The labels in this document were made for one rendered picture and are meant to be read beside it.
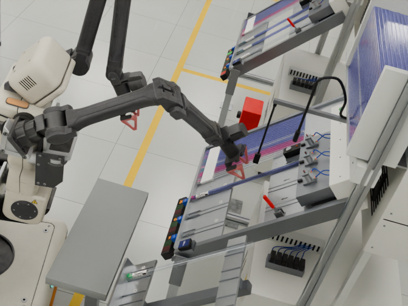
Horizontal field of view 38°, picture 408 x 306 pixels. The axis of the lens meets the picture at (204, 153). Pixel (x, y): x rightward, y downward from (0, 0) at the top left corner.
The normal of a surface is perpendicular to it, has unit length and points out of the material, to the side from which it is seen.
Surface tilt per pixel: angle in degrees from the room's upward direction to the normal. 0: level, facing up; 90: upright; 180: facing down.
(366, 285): 0
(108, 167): 0
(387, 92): 90
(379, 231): 90
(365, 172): 90
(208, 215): 43
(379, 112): 90
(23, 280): 0
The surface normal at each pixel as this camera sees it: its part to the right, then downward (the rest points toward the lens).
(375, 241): -0.18, 0.59
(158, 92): -0.26, -0.30
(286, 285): 0.20, -0.76
